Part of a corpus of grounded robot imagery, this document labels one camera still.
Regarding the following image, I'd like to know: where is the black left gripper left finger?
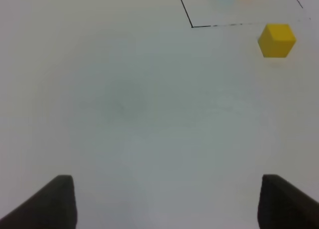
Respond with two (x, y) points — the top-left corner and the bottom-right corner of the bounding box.
(0, 175), (77, 229)

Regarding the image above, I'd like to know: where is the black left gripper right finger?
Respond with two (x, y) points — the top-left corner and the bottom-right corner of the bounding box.
(257, 175), (319, 229)

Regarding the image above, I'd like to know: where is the yellow block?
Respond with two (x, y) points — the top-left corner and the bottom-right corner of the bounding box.
(258, 23), (297, 58)

